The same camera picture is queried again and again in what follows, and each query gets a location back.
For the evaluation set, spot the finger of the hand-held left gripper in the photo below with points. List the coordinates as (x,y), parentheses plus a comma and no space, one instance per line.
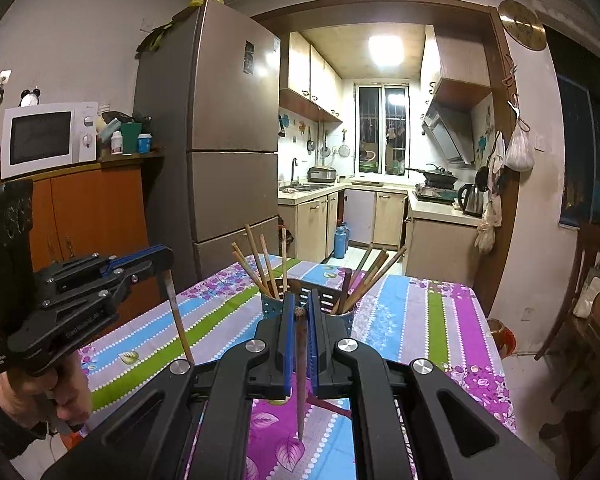
(70,320)
(140,259)

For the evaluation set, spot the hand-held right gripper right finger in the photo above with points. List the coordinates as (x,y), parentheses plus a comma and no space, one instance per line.
(314,350)

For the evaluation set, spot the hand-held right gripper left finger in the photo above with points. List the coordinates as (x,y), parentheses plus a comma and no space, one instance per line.
(288,350)

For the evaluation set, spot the dark brown carved chopstick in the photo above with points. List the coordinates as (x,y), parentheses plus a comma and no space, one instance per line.
(300,385)

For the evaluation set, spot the blue metal chopstick holder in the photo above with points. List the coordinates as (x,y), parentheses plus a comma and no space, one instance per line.
(272,306)

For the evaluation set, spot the brown wooden chopstick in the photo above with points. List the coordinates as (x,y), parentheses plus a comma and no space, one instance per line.
(180,320)

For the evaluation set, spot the bunch of wooden chopsticks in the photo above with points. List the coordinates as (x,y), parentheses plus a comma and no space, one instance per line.
(360,287)

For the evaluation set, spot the person's left forearm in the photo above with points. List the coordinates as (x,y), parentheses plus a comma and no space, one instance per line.
(5,435)

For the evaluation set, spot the person's left hand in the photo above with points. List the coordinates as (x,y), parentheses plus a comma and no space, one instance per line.
(72,395)

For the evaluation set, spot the orange wooden cabinet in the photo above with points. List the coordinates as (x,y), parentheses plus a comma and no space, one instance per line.
(95,210)

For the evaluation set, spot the blue gas cylinder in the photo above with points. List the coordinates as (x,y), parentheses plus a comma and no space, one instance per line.
(340,242)
(347,234)

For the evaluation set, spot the white microwave oven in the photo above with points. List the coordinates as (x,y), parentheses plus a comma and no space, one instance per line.
(80,156)

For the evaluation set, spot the blue and white jar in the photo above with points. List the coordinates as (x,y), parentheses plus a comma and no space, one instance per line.
(144,143)

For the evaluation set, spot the white pill bottle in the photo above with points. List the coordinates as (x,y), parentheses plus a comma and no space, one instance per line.
(116,144)

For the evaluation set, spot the striped floral tablecloth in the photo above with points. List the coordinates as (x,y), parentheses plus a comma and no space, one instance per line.
(430,320)

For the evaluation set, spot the green box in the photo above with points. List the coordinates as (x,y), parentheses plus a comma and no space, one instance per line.
(130,137)

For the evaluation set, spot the panda figure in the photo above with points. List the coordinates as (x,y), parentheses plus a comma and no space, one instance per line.
(30,97)

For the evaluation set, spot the steel kitchen sink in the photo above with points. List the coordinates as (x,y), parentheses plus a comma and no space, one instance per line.
(305,189)

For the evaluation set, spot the beige kitchen counter cabinets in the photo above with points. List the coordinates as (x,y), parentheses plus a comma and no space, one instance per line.
(440,240)

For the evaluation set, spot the bronze three-door refrigerator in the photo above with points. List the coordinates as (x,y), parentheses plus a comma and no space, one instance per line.
(230,110)

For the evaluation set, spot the sink faucet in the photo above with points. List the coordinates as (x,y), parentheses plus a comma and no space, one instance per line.
(295,170)

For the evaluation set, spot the orange pot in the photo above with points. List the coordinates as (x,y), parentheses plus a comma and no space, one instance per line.
(502,340)

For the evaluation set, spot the gas stove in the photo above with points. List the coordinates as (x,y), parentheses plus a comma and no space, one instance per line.
(436,193)

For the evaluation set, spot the hanging ladle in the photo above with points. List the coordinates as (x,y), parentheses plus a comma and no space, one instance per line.
(325,149)

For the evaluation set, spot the hanging strainer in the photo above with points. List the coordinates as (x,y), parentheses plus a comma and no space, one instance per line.
(344,149)

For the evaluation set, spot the beige hanging bag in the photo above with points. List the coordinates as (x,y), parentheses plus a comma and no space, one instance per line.
(487,230)

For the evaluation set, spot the black wok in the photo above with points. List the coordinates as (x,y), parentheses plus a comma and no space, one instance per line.
(437,176)

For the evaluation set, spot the steel electric kettle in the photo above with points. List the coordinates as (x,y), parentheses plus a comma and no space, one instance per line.
(472,201)

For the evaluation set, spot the dark green cloth bag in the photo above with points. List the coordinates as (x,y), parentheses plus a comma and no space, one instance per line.
(157,35)

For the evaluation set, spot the kitchen window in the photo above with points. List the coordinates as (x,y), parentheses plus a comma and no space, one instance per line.
(382,130)

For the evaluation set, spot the black hanging pan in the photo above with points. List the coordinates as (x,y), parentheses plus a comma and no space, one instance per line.
(482,177)

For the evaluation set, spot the beige upper kitchen cabinets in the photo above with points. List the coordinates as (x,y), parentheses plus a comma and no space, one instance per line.
(310,75)

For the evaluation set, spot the steel range hood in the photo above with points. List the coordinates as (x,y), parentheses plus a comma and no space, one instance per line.
(447,135)

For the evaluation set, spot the yellow plastic bag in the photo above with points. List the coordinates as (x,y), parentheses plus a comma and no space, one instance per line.
(205,0)

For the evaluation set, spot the hanging white cloth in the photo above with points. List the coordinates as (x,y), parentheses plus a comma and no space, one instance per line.
(497,149)

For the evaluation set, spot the white hanging plastic bag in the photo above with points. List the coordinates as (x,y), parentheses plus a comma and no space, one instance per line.
(520,152)

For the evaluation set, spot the wooden chair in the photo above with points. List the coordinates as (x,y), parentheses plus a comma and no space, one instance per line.
(587,245)

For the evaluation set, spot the square ceiling light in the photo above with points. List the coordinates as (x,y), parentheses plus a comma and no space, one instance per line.
(386,51)

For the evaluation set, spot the cabinet above range hood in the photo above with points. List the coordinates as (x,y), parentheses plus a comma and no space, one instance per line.
(460,60)

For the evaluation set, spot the brown wooden door frame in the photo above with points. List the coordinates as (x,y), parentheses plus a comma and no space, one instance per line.
(508,260)

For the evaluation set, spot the white wall switch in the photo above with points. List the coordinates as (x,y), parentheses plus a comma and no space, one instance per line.
(540,142)

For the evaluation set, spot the dark blue wall picture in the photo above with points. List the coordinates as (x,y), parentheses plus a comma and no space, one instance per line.
(582,160)

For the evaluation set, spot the golden round wall clock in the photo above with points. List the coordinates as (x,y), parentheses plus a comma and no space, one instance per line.
(521,25)

